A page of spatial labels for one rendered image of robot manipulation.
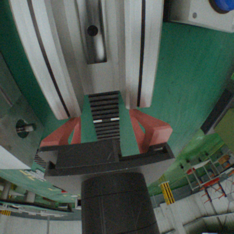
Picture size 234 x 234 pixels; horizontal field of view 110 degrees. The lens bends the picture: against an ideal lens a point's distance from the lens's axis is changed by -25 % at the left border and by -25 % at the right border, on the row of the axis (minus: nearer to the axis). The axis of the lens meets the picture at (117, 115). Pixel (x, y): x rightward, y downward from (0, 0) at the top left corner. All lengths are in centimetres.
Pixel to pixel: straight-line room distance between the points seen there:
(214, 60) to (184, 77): 8
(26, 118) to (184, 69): 30
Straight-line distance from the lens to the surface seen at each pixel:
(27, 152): 22
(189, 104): 30
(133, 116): 16
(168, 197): 643
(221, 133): 51
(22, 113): 22
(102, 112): 20
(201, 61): 25
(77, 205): 107
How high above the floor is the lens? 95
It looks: 47 degrees down
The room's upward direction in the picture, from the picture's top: 167 degrees clockwise
